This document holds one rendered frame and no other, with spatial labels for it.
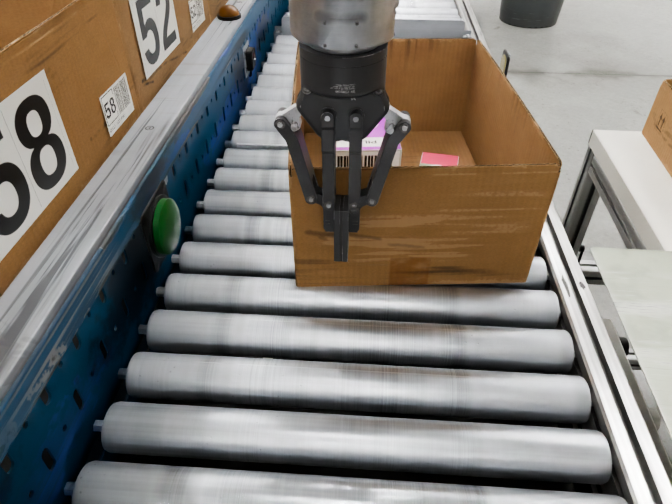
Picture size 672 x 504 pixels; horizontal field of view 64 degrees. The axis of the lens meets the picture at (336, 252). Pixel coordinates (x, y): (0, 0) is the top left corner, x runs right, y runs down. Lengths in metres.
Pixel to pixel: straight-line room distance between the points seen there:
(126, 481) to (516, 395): 0.38
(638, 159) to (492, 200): 0.47
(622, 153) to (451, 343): 0.55
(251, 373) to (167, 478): 0.13
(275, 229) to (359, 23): 0.40
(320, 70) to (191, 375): 0.34
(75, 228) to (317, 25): 0.31
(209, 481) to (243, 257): 0.31
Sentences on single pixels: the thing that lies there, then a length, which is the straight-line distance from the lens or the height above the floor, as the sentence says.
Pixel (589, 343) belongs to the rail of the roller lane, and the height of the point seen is 0.74.
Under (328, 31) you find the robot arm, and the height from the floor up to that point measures 1.08.
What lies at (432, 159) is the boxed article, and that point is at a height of 0.80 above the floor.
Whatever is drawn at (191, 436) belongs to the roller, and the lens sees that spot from 0.56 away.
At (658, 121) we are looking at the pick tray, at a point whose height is 0.79.
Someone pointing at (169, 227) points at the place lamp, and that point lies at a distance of 0.68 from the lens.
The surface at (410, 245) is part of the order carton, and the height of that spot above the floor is 0.81.
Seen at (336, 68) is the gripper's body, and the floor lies 1.05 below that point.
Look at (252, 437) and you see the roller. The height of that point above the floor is 0.75.
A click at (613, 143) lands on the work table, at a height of 0.75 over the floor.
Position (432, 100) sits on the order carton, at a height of 0.82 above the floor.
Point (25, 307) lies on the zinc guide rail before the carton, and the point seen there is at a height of 0.89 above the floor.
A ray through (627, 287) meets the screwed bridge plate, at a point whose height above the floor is 0.75.
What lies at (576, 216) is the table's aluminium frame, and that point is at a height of 0.58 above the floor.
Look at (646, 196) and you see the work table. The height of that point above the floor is 0.75.
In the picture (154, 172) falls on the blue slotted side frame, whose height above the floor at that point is 0.87.
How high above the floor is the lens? 1.21
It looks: 40 degrees down
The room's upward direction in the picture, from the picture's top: straight up
